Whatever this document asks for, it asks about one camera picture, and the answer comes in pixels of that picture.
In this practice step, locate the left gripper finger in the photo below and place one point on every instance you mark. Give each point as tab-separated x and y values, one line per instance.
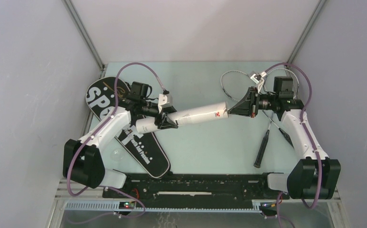
168	110
165	122

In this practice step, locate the black racket cover bag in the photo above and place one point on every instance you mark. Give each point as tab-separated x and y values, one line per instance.
144	148

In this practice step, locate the white badminton racket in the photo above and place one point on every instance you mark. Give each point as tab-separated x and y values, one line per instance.
265	138
295	88

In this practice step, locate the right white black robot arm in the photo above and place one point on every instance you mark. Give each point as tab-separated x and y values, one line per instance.
315	175

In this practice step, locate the white shuttlecock tube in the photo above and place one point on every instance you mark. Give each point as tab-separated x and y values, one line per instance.
186	117

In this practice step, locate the electronics board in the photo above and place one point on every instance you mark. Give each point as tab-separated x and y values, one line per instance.
127	205
268	210

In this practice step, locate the right white badminton racket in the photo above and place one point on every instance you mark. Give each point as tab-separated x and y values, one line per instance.
295	88

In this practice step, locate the left electronics board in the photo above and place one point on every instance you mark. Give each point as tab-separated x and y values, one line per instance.
127	205

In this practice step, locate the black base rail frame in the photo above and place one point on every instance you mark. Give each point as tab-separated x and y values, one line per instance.
237	193

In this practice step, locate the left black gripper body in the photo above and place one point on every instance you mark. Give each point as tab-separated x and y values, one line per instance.
148	109

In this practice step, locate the left white badminton racket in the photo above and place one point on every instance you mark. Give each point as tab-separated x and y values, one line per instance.
265	138

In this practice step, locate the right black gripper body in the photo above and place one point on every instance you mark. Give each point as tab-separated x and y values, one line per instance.
259	101

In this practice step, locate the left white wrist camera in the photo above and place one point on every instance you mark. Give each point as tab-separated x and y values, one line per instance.
164	100

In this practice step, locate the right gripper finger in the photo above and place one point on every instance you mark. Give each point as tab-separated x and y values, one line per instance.
246	101
241	110

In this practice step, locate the right electronics board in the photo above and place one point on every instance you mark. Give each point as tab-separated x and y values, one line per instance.
268	210

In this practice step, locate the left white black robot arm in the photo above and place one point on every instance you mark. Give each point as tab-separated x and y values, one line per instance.
84	158

